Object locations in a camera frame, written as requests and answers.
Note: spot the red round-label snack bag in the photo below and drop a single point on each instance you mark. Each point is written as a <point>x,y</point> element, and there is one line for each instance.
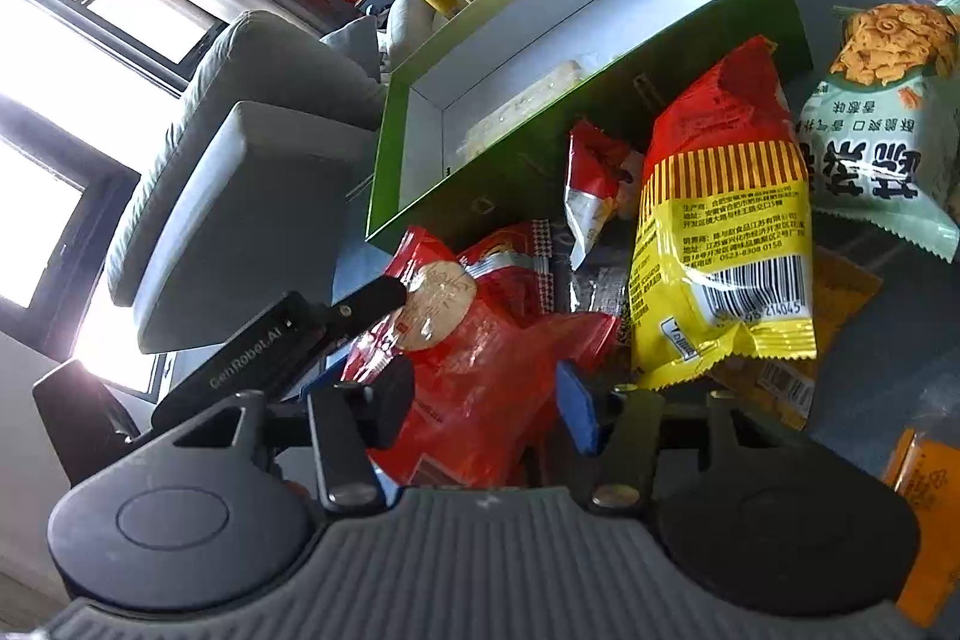
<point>484,383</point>

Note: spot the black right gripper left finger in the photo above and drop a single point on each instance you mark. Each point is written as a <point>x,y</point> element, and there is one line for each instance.
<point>347,419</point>

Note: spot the orange snack packet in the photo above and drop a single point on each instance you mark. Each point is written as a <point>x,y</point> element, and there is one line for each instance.
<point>924,472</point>

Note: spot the yellow flat snack packet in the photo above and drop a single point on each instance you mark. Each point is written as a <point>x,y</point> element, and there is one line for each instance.
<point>785,388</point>

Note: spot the clear-wrapped floss bread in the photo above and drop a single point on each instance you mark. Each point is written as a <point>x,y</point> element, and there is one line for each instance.
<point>517,110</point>

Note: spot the yellow red barcode snack bag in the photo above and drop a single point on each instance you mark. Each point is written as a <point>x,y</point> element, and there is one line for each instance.
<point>723,262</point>

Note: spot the green chip snack bag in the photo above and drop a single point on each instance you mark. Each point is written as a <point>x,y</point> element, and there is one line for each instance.
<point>879,134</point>

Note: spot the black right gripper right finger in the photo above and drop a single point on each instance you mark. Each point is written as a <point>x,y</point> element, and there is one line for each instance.
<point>623,447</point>

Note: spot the green open cardboard box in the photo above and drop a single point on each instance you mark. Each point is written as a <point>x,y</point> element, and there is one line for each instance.
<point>638,55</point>

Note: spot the small red white snack packet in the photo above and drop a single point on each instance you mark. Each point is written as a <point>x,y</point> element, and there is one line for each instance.
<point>603,181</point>

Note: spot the red patterned snack bag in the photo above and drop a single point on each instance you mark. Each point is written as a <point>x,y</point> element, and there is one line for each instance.
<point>523,268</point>

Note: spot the grey sofa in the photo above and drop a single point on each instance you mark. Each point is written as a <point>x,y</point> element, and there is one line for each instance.
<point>248,196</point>

